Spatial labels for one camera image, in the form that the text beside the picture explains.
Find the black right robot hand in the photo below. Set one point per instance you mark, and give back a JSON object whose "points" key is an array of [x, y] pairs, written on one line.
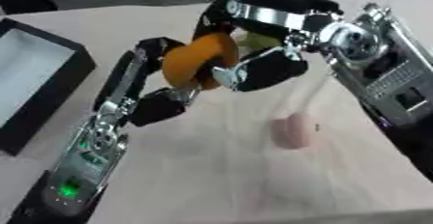
{"points": [[270, 70]]}

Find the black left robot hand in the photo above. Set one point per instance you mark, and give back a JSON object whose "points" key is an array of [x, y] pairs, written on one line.
{"points": [[156, 105]]}

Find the orange toy fruit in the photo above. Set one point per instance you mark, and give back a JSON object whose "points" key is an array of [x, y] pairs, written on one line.
{"points": [[198, 61]]}

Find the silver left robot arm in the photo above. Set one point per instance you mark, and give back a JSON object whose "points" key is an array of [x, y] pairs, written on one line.
{"points": [[79, 166]]}

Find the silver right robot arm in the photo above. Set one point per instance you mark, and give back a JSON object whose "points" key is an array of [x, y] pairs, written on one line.
{"points": [[383, 83]]}

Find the black box white inside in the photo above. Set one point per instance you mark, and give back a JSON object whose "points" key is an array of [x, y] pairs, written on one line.
{"points": [[34, 83]]}

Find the yellow-green toy fruit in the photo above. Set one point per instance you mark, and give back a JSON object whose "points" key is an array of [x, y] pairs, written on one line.
{"points": [[258, 41]]}

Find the pink block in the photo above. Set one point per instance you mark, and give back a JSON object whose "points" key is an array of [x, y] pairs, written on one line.
{"points": [[292, 131]]}

